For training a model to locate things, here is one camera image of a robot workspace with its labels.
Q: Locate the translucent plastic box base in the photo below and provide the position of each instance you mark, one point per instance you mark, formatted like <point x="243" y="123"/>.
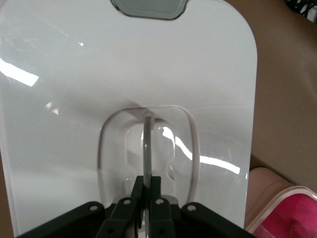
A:
<point x="267" y="183"/>

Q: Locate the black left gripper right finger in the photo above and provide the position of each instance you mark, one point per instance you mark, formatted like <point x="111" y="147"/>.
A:
<point x="163" y="220"/>

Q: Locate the grey lid clip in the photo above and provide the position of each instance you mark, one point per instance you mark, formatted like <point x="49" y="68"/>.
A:
<point x="148" y="8"/>

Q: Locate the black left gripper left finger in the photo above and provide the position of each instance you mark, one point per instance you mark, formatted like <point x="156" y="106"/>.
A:
<point x="119" y="218"/>

